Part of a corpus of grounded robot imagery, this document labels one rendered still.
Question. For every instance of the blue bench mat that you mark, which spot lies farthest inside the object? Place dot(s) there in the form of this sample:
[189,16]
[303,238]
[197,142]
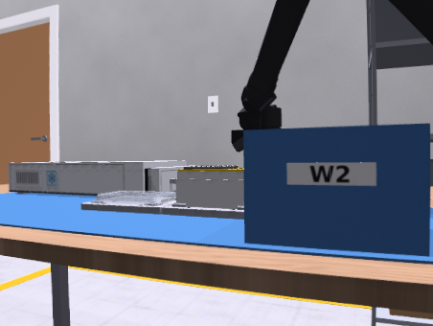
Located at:
[52,213]

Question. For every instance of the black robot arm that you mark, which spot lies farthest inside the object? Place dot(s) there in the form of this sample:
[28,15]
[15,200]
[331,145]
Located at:
[258,94]

